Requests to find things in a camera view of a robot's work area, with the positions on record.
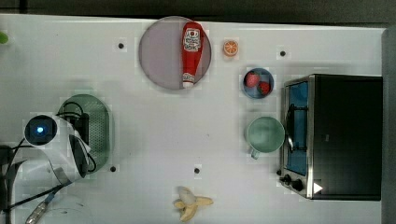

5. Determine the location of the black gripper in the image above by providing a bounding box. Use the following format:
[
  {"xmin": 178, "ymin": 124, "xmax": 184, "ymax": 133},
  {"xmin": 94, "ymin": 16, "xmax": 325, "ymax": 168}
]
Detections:
[{"xmin": 66, "ymin": 113, "xmax": 90, "ymax": 144}]

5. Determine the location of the mint green plastic strainer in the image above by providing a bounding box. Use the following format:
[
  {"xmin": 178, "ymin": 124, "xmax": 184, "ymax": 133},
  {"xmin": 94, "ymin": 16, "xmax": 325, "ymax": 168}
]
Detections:
[{"xmin": 57, "ymin": 94, "xmax": 110, "ymax": 174}]

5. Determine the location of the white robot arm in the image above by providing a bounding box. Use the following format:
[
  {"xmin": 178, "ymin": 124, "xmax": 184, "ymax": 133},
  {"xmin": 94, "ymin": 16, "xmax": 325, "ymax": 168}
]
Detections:
[{"xmin": 23, "ymin": 114, "xmax": 91, "ymax": 184}]

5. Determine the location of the grey round plate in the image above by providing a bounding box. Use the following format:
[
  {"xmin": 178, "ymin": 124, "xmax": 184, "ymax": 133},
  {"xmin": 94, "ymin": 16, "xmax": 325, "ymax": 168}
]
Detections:
[{"xmin": 138, "ymin": 16, "xmax": 211, "ymax": 90}]

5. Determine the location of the peeled banana toy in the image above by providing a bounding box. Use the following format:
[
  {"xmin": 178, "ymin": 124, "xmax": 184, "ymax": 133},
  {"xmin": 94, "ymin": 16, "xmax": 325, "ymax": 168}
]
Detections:
[{"xmin": 174, "ymin": 187, "xmax": 214, "ymax": 222}]

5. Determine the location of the red ketchup bottle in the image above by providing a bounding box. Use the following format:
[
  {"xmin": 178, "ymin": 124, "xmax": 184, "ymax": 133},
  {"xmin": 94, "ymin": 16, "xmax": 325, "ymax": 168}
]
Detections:
[{"xmin": 181, "ymin": 21, "xmax": 205, "ymax": 89}]

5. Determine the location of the orange slice toy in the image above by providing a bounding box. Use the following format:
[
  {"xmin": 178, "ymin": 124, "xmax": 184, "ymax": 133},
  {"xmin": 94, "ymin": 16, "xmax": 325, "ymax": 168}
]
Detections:
[{"xmin": 223, "ymin": 40, "xmax": 239, "ymax": 57}]

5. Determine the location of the red strawberry toy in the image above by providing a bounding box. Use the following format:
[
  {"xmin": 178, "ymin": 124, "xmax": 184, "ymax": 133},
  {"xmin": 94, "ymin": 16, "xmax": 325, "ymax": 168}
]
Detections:
[
  {"xmin": 258, "ymin": 81, "xmax": 271, "ymax": 95},
  {"xmin": 245, "ymin": 72, "xmax": 260, "ymax": 88}
]

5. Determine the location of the mint green cup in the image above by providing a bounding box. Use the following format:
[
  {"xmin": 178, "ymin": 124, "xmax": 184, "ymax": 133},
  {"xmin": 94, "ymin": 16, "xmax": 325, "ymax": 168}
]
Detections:
[{"xmin": 245, "ymin": 117, "xmax": 285, "ymax": 160}]

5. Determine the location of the blue bowl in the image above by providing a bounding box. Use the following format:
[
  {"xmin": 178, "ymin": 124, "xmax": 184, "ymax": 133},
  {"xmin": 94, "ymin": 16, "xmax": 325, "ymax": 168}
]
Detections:
[{"xmin": 242, "ymin": 68, "xmax": 275, "ymax": 99}]

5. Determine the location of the black steel toaster oven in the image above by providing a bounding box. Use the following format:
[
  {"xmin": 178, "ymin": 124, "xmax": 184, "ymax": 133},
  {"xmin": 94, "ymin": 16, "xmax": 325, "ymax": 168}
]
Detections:
[{"xmin": 277, "ymin": 74, "xmax": 383, "ymax": 201}]

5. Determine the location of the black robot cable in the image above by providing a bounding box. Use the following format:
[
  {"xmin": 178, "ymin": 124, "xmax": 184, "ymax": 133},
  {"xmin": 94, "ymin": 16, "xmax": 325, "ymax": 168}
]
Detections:
[{"xmin": 0, "ymin": 101, "xmax": 97, "ymax": 216}]

